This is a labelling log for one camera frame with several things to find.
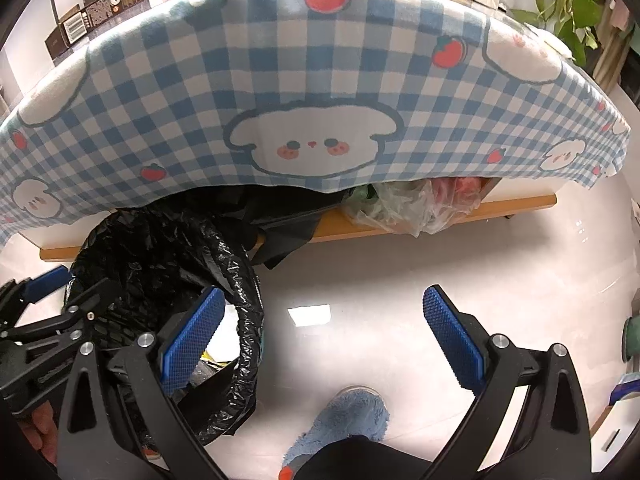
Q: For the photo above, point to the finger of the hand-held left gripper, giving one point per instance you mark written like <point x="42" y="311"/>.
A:
<point x="42" y="282"/>
<point x="90" y="300"/>

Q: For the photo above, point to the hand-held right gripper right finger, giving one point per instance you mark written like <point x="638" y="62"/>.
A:
<point x="452" y="340"/>

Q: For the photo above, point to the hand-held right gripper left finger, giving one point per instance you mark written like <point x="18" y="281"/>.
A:
<point x="195" y="340"/>

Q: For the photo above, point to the trash bin with black liner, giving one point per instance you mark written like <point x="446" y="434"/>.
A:
<point x="150" y="260"/>

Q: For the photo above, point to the person's left hand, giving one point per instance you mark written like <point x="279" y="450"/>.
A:
<point x="42" y="430"/>

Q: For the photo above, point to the blue fluffy slipper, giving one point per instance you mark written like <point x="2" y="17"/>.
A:
<point x="350" y="415"/>

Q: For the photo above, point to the clear plastic bag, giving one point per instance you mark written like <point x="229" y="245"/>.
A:
<point x="400" y="205"/>

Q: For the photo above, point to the black plastic bag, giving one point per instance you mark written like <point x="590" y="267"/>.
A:
<point x="285" y="225"/>

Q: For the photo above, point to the person's black trouser leg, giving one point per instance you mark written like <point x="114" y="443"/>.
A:
<point x="350" y="460"/>

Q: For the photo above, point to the green round object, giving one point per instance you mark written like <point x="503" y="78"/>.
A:
<point x="632" y="340"/>

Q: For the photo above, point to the blue box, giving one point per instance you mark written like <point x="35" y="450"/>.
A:
<point x="627" y="390"/>

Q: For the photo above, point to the black snack box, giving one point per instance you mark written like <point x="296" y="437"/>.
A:
<point x="100" y="10"/>

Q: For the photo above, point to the blue checkered printed tablecloth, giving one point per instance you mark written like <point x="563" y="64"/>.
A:
<point x="300" y="60"/>

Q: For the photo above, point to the green potted plant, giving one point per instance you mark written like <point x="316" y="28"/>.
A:
<point x="575" y="0"/>

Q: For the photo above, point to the wooden table frame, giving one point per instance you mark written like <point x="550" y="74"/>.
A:
<point x="525" y="205"/>

